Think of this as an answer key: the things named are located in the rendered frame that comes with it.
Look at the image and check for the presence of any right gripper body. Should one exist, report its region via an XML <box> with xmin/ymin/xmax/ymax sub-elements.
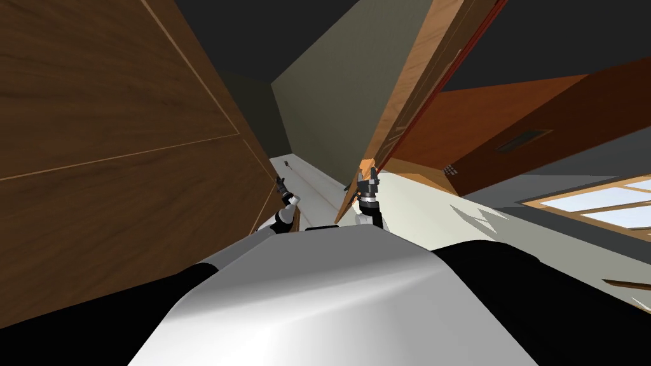
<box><xmin>356</xmin><ymin>179</ymin><xmax>381</xmax><ymax>203</ymax></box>

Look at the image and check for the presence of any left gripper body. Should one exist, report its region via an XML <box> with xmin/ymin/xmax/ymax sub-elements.
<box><xmin>274</xmin><ymin>175</ymin><xmax>296</xmax><ymax>205</ymax></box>

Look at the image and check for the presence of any light brown wooden door leaf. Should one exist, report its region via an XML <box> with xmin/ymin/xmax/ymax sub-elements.
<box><xmin>334</xmin><ymin>0</ymin><xmax>509</xmax><ymax>225</ymax></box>

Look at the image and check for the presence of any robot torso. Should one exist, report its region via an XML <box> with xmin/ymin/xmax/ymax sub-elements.
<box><xmin>127</xmin><ymin>224</ymin><xmax>540</xmax><ymax>366</ymax></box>

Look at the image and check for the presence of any red-brown wooden cabinet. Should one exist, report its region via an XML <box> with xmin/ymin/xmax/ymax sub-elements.
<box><xmin>390</xmin><ymin>58</ymin><xmax>651</xmax><ymax>199</ymax></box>

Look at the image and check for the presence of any dark brown panelled door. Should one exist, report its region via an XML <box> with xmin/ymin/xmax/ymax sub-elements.
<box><xmin>0</xmin><ymin>0</ymin><xmax>302</xmax><ymax>331</ymax></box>

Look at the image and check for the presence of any wooden framed window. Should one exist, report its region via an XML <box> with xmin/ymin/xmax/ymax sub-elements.
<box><xmin>521</xmin><ymin>175</ymin><xmax>651</xmax><ymax>243</ymax></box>

